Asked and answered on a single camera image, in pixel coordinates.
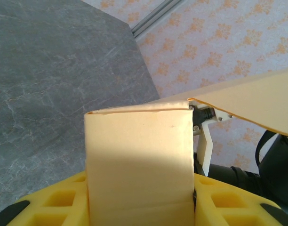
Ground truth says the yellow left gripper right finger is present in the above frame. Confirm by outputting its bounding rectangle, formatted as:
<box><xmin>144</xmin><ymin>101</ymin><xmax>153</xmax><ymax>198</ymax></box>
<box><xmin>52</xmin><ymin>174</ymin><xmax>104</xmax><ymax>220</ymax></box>
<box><xmin>193</xmin><ymin>174</ymin><xmax>288</xmax><ymax>226</ymax></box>

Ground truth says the aluminium frame post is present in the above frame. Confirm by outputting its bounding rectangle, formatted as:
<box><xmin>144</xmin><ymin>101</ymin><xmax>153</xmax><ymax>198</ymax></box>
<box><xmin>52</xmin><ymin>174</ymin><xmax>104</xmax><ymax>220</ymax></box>
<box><xmin>131</xmin><ymin>0</ymin><xmax>182</xmax><ymax>40</ymax></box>

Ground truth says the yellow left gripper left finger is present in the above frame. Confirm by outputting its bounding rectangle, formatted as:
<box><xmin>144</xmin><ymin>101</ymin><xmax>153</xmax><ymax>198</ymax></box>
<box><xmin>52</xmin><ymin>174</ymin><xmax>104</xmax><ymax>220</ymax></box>
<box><xmin>7</xmin><ymin>170</ymin><xmax>90</xmax><ymax>226</ymax></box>

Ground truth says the pale yellow paper box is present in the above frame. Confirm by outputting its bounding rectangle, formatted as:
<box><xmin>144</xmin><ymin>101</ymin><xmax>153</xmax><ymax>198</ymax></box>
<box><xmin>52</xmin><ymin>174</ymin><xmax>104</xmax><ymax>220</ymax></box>
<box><xmin>84</xmin><ymin>69</ymin><xmax>288</xmax><ymax>226</ymax></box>

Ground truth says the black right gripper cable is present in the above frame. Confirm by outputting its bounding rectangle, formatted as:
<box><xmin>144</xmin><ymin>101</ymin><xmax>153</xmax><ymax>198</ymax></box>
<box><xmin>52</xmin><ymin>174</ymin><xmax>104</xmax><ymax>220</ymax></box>
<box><xmin>255</xmin><ymin>129</ymin><xmax>279</xmax><ymax>167</ymax></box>

